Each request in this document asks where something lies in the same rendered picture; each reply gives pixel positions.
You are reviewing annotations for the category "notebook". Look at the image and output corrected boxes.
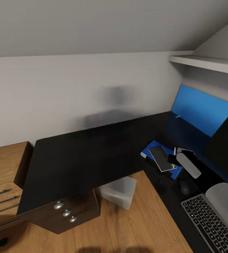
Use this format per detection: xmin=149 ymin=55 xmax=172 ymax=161
xmin=148 ymin=146 xmax=177 ymax=172

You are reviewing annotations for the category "folder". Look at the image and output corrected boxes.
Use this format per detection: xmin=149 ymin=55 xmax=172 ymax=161
xmin=141 ymin=140 xmax=182 ymax=179

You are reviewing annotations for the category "pen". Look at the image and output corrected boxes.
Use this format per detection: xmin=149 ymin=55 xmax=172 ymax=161
xmin=170 ymin=147 xmax=176 ymax=170

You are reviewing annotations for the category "mouse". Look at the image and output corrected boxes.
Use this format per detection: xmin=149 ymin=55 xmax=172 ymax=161
xmin=178 ymin=180 xmax=189 ymax=195

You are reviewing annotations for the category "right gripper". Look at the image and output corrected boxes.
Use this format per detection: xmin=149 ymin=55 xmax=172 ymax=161
xmin=167 ymin=154 xmax=180 ymax=166

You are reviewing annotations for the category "keyboard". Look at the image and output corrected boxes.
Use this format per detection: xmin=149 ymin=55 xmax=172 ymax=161
xmin=181 ymin=193 xmax=228 ymax=253

